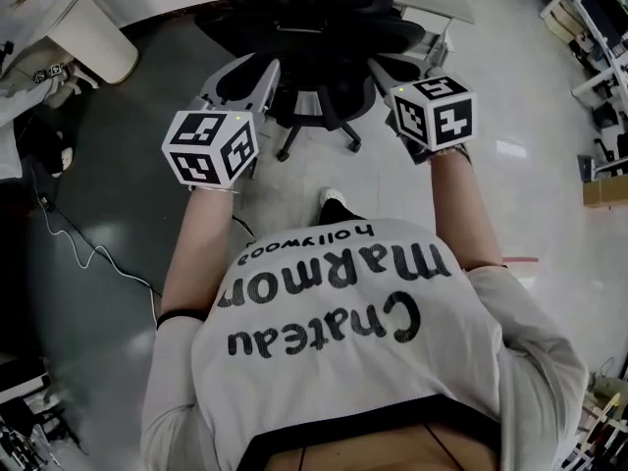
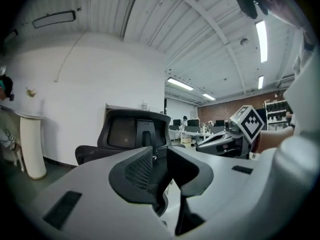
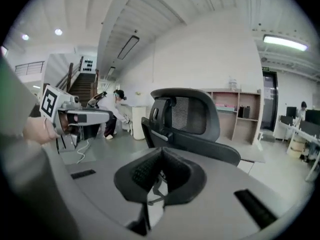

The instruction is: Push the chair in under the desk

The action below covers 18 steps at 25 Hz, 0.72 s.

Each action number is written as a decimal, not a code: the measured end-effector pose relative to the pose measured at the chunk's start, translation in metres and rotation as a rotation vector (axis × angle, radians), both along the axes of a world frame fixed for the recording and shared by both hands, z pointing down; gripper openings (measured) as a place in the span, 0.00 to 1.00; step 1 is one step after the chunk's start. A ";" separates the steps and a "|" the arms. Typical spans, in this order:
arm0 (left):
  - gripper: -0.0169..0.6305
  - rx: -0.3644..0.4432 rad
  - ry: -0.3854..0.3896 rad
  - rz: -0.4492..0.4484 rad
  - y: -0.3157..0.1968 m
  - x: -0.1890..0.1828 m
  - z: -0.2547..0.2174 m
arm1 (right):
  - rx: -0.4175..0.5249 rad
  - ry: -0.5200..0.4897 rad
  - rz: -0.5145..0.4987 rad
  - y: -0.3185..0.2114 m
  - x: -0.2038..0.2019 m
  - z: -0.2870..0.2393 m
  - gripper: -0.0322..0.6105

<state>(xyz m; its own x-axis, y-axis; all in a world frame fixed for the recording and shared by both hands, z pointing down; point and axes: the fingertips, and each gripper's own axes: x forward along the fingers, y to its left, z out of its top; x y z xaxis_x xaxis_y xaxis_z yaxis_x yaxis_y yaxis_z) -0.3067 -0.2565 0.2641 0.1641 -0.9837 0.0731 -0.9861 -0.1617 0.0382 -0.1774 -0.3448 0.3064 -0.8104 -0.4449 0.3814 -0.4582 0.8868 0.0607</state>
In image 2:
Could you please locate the person's white printed t-shirt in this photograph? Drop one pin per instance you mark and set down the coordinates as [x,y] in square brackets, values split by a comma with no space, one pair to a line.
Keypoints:
[305,96]

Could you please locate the white air conditioner unit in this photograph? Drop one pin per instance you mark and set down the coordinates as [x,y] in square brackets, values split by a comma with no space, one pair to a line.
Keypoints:
[286,82]

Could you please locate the person's right forearm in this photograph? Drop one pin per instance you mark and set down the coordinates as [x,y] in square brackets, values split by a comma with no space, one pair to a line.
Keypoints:
[275,139]

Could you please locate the clear glass jar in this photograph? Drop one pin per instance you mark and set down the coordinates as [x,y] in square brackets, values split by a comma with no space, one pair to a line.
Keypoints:
[145,106]

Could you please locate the dried flower sprig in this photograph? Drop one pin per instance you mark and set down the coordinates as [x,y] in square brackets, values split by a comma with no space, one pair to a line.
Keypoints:
[31,93]

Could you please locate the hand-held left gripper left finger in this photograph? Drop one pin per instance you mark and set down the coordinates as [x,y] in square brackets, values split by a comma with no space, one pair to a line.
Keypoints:
[100,209]

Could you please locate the row of white office desks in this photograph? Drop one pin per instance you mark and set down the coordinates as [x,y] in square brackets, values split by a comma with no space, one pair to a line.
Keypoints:
[197,134]

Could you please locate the black office chair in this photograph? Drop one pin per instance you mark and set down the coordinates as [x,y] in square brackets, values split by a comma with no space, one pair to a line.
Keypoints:
[117,116]

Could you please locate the black computer monitor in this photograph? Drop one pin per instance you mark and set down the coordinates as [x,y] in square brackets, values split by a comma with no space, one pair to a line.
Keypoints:
[193,123]
[220,123]
[176,122]

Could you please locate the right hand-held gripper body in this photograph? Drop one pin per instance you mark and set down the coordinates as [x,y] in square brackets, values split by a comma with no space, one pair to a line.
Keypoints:
[250,126]

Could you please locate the white ribbed pedestal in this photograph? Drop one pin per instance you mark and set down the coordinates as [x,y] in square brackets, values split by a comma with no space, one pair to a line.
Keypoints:
[32,146]

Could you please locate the brown cardboard box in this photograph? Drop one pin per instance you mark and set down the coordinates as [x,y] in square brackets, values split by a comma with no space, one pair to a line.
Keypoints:
[186,141]

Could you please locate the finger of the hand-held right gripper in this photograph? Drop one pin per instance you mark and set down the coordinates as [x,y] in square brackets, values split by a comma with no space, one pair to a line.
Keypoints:
[212,144]

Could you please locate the white shelf rack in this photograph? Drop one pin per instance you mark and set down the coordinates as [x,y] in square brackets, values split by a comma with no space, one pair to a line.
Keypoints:
[275,119]

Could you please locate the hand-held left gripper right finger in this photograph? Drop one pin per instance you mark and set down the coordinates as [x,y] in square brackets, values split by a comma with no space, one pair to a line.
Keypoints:
[232,189]

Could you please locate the black head-worn camera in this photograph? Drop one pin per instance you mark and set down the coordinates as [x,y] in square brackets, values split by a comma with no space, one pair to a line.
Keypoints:
[246,1]

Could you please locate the unlit ceiling light panel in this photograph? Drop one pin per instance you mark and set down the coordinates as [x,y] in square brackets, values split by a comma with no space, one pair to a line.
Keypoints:
[53,19]

